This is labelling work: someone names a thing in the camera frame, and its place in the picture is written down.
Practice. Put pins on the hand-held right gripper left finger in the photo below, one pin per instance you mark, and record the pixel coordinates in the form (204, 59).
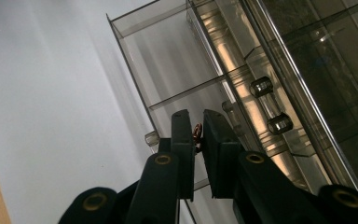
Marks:
(183, 155)

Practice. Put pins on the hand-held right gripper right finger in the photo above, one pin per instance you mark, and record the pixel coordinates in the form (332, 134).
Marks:
(220, 161)

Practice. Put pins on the smoky acrylic drawer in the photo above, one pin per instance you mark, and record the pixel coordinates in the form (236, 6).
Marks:
(279, 124)
(228, 106)
(167, 62)

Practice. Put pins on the smoky acrylic drawer cabinet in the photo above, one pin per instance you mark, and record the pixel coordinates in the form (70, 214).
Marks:
(323, 77)

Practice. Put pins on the white table cover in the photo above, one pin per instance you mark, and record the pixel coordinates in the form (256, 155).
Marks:
(43, 93)

